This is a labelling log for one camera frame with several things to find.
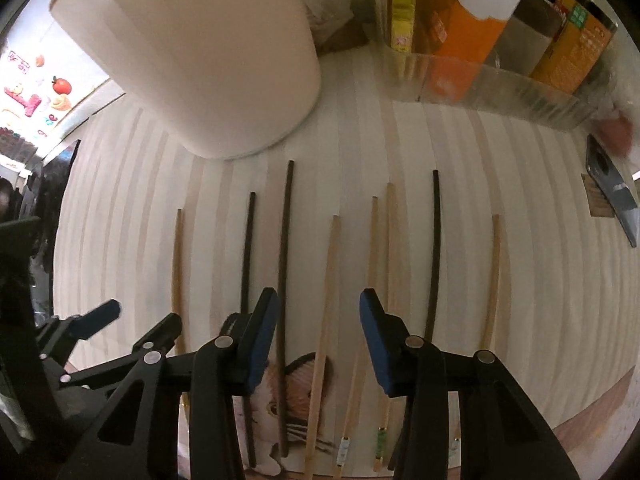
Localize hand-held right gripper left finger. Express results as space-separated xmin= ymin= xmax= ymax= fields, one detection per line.
xmin=60 ymin=287 xmax=280 ymax=480

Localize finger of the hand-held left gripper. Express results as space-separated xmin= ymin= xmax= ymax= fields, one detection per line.
xmin=34 ymin=299 xmax=123 ymax=367
xmin=62 ymin=312 xmax=184 ymax=392

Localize colourful fruit stickers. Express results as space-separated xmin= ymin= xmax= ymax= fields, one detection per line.
xmin=0 ymin=49 xmax=77 ymax=137

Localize clear ribbed plastic tray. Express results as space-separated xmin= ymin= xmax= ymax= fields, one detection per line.
xmin=370 ymin=0 xmax=610 ymax=134

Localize short black chopstick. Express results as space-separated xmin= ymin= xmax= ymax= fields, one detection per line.
xmin=240 ymin=191 xmax=258 ymax=470

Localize white cylindrical chopstick holder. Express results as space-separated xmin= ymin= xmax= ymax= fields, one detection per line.
xmin=49 ymin=0 xmax=322 ymax=161

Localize brown card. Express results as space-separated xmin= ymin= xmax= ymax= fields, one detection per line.
xmin=581 ymin=172 xmax=616 ymax=219

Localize orange box with dark top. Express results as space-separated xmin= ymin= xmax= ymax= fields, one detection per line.
xmin=530 ymin=0 xmax=619 ymax=96

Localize grey packet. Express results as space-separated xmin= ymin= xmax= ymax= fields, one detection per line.
xmin=495 ymin=0 xmax=564 ymax=79

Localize yellow box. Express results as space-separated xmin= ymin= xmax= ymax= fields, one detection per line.
xmin=387 ymin=0 xmax=419 ymax=54

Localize wooden chopstick green band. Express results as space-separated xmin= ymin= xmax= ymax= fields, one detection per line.
xmin=372 ymin=182 xmax=399 ymax=473

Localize wooden chopstick white band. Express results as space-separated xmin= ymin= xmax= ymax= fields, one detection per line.
xmin=332 ymin=196 xmax=379 ymax=479

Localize orange labelled sauce bottle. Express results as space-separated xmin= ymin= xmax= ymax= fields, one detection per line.
xmin=430 ymin=0 xmax=543 ymax=67

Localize dark smartphone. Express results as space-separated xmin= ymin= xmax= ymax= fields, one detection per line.
xmin=585 ymin=134 xmax=640 ymax=249

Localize long black chopstick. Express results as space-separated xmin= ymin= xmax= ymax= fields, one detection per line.
xmin=277 ymin=160 xmax=296 ymax=459

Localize clear plastic bag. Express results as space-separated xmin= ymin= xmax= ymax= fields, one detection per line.
xmin=297 ymin=0 xmax=377 ymax=56

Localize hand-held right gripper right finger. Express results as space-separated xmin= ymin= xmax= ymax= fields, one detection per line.
xmin=359 ymin=288 xmax=582 ymax=480

